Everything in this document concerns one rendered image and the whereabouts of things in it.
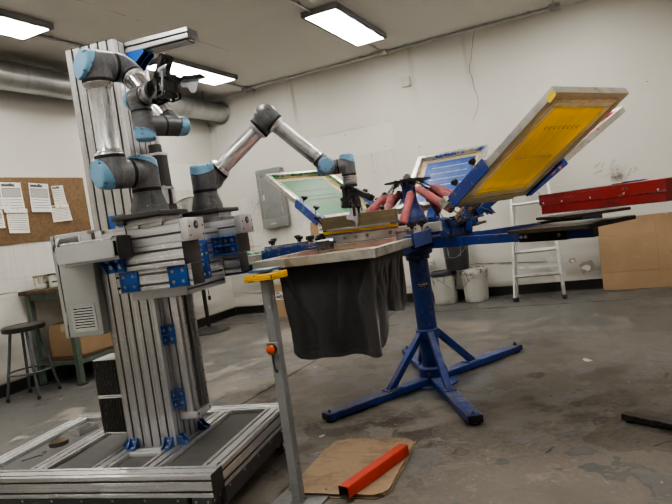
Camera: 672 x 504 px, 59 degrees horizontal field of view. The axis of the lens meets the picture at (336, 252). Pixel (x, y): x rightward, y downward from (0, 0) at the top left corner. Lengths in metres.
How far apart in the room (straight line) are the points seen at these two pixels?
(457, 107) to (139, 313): 5.15
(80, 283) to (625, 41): 5.78
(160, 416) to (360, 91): 5.49
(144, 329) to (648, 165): 5.46
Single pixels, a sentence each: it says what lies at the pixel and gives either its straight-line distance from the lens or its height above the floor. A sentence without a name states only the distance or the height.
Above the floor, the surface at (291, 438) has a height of 0.28.
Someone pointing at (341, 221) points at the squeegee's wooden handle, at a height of 1.11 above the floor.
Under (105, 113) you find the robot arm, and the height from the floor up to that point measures 1.65.
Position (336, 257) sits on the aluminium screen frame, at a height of 0.97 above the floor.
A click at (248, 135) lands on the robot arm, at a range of 3.07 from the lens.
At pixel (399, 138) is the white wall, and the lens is 7.34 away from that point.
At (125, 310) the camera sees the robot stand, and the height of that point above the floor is 0.86.
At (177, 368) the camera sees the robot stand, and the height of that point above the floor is 0.56.
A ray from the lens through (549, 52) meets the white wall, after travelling 7.10.
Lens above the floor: 1.12
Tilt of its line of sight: 3 degrees down
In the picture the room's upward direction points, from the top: 8 degrees counter-clockwise
